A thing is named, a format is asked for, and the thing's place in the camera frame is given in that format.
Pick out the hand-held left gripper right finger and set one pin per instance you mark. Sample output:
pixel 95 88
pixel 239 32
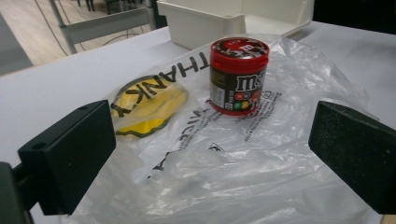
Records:
pixel 355 155

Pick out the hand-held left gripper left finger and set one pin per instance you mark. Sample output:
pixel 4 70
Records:
pixel 71 155

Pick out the clear printed plastic bag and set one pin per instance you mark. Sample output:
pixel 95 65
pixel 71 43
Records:
pixel 233 174

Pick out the red-lidded candy jar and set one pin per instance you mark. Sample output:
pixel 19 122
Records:
pixel 238 81

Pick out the white plastic bin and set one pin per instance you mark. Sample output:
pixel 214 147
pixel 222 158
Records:
pixel 202 28

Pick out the yellow round snack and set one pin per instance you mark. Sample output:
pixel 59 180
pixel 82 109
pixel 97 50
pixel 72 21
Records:
pixel 149 126

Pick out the white metal table frame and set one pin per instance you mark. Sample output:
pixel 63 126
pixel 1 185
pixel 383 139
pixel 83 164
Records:
pixel 106 23

